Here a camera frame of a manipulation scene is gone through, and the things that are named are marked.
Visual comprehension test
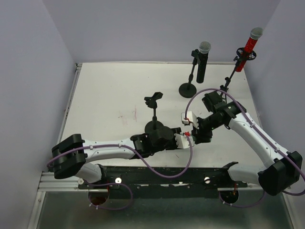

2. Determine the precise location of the black round-base stand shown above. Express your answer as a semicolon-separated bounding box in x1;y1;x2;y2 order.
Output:
144;92;163;133
178;49;200;98

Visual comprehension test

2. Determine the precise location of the black microphone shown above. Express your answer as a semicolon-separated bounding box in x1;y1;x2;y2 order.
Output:
196;41;211;83

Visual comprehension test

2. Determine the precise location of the black tripod shock-mount stand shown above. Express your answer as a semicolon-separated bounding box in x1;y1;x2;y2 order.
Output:
220;47;257;92

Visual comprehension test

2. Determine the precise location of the red rhinestone microphone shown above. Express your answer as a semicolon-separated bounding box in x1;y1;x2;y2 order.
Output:
234;27;264;72

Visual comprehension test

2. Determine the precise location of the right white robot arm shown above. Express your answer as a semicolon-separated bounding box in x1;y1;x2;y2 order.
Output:
192;91;305;196

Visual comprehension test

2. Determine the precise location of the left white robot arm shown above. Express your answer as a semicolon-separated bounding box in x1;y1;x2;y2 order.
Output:
50;126;193;182

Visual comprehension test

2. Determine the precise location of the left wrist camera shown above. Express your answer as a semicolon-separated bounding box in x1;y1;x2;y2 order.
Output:
174;132;194;149

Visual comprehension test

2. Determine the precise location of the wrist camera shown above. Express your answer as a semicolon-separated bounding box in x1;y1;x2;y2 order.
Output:
181;111;199;129
174;132;194;149

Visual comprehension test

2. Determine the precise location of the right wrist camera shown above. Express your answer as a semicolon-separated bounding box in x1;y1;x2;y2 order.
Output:
181;111;199;129

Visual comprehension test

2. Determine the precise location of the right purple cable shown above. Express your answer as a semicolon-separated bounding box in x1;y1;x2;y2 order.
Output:
185;88;305;208

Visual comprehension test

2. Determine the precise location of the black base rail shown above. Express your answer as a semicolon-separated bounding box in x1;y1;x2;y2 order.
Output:
78;166;248;199

